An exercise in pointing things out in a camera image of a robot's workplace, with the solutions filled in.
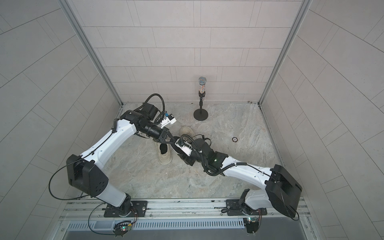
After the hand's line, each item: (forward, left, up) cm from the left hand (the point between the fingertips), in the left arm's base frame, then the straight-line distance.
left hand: (177, 140), depth 72 cm
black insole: (-5, -1, +2) cm, 6 cm away
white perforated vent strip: (-31, +7, -22) cm, 39 cm away
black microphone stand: (+34, -13, -20) cm, 41 cm away
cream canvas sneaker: (-2, +7, -17) cm, 18 cm away
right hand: (-1, -2, -9) cm, 9 cm away
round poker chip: (+13, -35, -21) cm, 42 cm away
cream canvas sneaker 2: (+18, -3, -17) cm, 25 cm away
